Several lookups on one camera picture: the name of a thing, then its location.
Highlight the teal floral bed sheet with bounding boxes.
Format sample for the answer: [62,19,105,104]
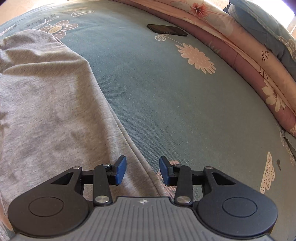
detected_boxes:
[1,1,295,240]

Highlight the black phone on bed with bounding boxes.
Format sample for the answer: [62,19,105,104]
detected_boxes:
[147,24,188,37]

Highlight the teal pillow under quilt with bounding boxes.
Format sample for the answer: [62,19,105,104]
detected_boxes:
[278,126,295,166]

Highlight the grey sweatpants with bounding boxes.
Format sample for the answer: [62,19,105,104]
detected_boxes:
[1,30,165,240]

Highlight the teal pillow on quilt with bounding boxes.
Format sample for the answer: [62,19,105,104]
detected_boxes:
[223,1,295,78]

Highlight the pink floral folded quilt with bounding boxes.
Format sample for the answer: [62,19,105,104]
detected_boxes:
[124,1,295,136]

